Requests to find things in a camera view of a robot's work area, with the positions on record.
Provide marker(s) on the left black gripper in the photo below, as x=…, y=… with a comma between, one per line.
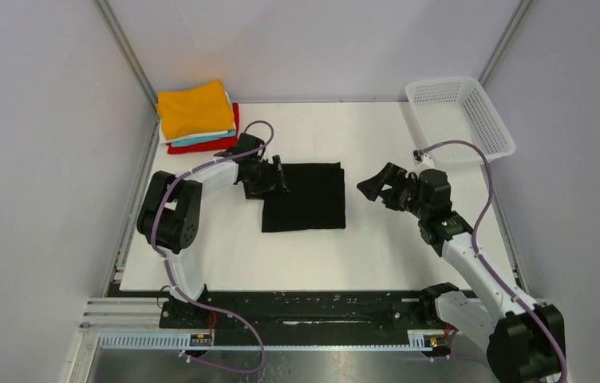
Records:
x=274, y=181

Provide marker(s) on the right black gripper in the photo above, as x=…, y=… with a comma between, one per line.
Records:
x=394, y=187

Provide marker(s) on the black t shirt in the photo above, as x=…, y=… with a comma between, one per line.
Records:
x=315, y=200

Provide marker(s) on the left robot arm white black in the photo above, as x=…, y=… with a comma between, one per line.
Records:
x=169, y=215

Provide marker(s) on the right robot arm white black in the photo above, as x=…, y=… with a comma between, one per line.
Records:
x=523, y=340

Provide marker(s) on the red folded t shirt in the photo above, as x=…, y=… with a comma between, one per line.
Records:
x=214, y=145

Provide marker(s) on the teal folded t shirt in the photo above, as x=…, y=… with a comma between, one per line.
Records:
x=201, y=138

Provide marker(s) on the orange folded t shirt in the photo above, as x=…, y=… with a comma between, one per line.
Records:
x=204, y=109

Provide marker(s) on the white plastic basket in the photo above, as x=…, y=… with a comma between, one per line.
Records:
x=457, y=108

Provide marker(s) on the white folded t shirt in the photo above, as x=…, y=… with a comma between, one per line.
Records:
x=164, y=140

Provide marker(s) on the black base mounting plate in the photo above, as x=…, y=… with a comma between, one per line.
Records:
x=304, y=318

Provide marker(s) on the right small electronics module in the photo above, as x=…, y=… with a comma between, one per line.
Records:
x=437, y=342

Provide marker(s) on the small electronics module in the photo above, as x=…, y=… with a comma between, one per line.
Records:
x=201, y=340
x=437, y=342

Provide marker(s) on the left small electronics module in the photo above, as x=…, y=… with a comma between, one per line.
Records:
x=201, y=340

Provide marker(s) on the white slotted cable duct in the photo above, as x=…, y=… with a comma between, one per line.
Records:
x=178, y=342

